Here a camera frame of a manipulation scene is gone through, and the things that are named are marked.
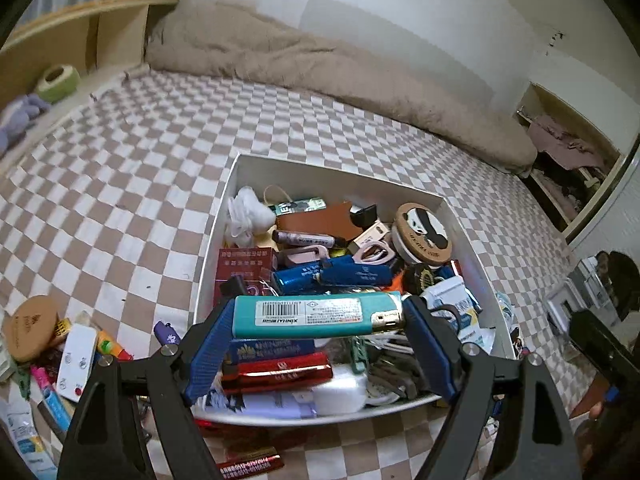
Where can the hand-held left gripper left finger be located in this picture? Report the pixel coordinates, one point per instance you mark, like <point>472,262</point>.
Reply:
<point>210,345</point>

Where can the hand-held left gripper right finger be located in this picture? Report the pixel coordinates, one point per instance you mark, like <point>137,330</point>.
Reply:
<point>430,350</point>

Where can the teal lighter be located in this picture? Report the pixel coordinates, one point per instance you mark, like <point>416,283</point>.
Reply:
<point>300,317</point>

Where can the white cardboard box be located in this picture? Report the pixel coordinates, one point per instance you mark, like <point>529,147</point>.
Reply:
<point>300,175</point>

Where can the person's right hand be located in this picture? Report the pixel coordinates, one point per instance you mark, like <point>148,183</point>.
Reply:
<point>597,411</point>

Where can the brown hair claw clip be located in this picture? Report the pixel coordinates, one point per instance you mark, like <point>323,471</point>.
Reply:
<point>395,375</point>

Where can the purple lighter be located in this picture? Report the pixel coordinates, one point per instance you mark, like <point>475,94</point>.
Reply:
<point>167,332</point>

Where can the white blue medicine sachet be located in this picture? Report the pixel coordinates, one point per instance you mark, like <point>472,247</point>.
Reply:
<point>457,300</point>

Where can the blue cigarette pack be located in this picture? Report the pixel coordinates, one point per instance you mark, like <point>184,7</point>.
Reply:
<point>270,350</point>

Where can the clear storage box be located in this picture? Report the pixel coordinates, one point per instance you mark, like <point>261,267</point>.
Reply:
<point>595,280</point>

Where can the green plastic clip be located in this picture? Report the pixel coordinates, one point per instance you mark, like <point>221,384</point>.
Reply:
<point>359,357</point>

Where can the black round tin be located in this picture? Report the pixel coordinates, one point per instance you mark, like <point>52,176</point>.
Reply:
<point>419,277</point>

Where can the white cartoon sachet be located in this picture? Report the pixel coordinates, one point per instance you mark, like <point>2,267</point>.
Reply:
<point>510,325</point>

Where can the red cigarette box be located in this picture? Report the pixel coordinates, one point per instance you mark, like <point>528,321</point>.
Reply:
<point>245,267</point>

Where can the white tissue packet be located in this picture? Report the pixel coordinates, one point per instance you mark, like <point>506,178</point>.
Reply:
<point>330,390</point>

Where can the red gold lighter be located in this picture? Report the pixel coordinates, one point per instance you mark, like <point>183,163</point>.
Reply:
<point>250,464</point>

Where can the pink clip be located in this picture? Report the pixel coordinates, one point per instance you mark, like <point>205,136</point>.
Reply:
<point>300,256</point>

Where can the white charger plug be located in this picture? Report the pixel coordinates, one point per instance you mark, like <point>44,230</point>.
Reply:
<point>374,233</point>

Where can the white remote device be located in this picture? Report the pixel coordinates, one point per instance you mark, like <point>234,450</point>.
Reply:
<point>75,360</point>

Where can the white crumpled plastic bag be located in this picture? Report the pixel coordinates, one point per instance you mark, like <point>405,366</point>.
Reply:
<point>250,212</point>

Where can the black marker pen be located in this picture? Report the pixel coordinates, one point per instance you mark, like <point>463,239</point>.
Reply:
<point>305,238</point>

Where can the dark clothes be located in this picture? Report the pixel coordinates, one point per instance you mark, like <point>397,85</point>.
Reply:
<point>570,185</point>

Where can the black green packet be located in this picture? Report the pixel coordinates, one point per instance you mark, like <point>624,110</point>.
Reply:
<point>300,205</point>

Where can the brown leather card holder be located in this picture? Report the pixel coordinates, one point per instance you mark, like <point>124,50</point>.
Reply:
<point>320,220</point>

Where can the checkered bed sheet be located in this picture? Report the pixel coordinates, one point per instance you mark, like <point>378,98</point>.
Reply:
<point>150,185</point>

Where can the pink lighter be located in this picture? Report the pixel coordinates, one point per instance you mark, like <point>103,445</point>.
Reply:
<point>41,377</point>

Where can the round wooden coaster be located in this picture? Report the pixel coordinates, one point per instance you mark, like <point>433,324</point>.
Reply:
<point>30,327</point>

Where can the pink clothes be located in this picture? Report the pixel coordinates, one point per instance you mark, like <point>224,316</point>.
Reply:
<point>560,142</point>

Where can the wooden wardrobe shelf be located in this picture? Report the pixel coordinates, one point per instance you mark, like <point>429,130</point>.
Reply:
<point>600,135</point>

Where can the purple plush toy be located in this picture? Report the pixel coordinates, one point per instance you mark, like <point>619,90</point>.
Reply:
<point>20,120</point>

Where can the beige duvet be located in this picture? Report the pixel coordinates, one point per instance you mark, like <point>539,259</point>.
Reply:
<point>300,60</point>

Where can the green plush toy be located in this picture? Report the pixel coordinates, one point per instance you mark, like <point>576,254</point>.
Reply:
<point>60,85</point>

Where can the wooden bedside shelf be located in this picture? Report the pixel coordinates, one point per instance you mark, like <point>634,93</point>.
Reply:
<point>115,35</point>

